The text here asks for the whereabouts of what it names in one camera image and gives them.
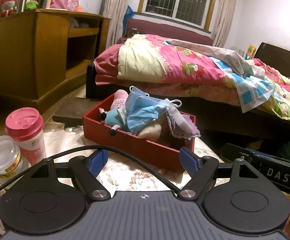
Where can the yellow carton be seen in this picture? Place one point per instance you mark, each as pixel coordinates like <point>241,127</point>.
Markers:
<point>250,52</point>

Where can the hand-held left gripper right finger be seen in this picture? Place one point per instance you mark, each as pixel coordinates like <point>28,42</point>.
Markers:
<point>190,162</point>

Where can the maroon sofa back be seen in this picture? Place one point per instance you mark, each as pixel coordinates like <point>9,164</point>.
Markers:
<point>172,30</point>

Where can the pink printed quilt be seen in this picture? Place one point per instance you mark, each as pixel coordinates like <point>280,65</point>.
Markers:
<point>160,62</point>

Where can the red cardboard box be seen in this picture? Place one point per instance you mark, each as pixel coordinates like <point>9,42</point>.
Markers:
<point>135,147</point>

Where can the pale sheet with blue squares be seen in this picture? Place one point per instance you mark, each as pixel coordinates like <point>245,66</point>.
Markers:
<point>247,80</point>

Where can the dark wooden bench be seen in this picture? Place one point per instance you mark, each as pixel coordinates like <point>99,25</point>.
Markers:
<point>70,112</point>

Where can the wooden cabinet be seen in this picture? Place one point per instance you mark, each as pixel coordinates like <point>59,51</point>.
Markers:
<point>30,55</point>

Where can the barred window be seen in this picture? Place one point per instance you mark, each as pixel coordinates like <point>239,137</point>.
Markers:
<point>180,0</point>

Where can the purple towel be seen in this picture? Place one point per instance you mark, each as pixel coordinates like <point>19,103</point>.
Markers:
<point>182,127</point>

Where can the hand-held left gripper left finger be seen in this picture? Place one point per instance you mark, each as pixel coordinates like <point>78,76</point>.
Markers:
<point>97,163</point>

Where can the pink lidded cup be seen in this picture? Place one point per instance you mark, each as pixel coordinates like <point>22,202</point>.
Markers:
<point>26,130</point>

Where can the beige curtain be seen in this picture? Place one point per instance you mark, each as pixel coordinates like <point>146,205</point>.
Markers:
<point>225,12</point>
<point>120,10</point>

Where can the dark cup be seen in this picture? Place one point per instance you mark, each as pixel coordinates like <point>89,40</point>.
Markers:
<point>43,3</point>

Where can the blue bag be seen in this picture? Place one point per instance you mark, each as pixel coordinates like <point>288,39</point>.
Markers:
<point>128,17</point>

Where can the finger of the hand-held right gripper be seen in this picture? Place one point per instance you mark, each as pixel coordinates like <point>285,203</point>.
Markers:
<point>235,152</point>

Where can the green toy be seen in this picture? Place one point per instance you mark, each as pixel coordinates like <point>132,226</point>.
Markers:
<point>32,5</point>

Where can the clear glass jar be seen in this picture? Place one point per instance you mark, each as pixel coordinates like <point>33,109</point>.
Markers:
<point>5,160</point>

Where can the pink pig plush toy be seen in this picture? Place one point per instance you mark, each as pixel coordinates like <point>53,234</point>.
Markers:
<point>112,116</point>

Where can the red and white plush doll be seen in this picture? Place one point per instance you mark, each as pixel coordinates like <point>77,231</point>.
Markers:
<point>7,5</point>

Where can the dark wooden headboard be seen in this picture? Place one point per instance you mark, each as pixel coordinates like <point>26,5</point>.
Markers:
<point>280,57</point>

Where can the grey cloth bundle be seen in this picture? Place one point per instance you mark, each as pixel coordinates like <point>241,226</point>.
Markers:
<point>78,23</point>

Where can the blue face mask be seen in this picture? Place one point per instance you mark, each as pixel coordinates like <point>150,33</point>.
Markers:
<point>138,96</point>
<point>142,117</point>

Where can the beige soft cloth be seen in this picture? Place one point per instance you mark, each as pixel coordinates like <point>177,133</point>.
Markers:
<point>150,131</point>

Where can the small orange thing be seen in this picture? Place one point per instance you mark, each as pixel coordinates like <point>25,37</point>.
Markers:
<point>79,8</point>

